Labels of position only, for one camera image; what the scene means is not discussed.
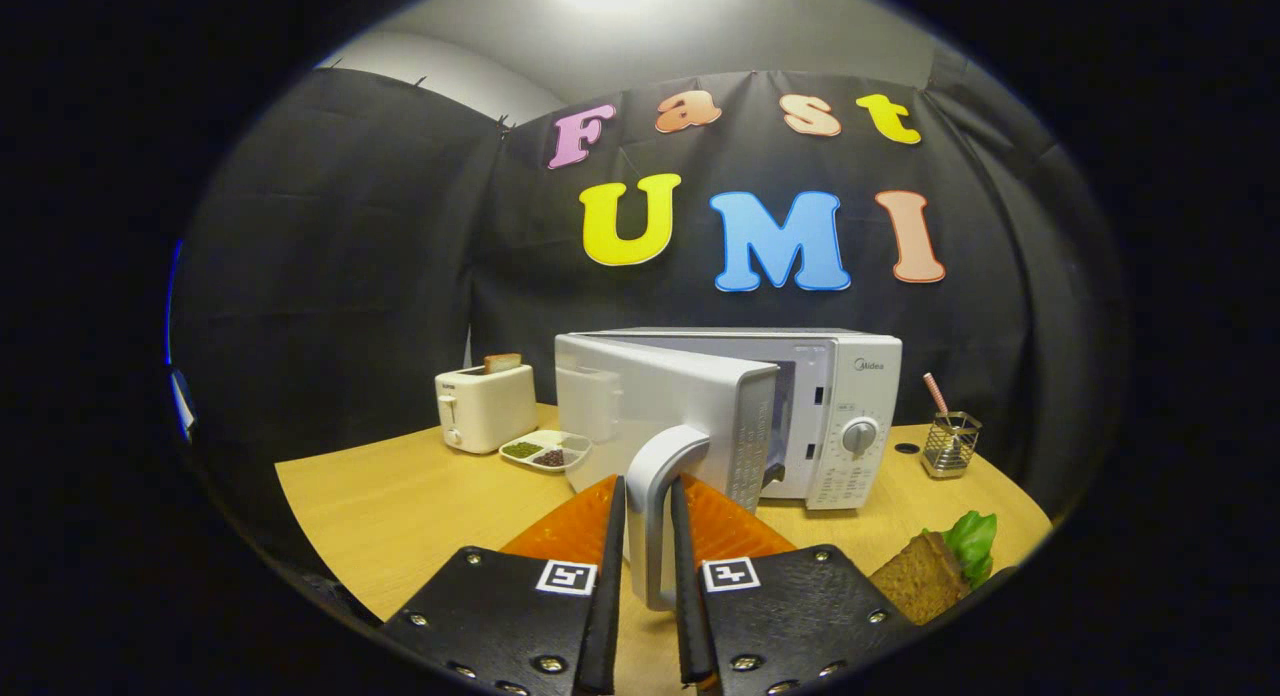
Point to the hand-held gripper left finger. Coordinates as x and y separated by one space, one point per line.
606 616

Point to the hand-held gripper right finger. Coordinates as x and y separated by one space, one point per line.
688 616

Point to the brown bread lettuce sandwich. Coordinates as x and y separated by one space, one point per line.
915 581

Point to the white microwave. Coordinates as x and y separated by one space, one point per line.
660 386

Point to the white divided dish with beans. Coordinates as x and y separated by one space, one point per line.
545 446

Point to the white toaster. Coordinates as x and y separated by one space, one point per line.
490 411

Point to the toast slice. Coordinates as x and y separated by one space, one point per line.
502 363

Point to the pink striped straw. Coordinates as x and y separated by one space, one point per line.
935 393

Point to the bright screen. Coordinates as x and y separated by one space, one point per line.
182 401

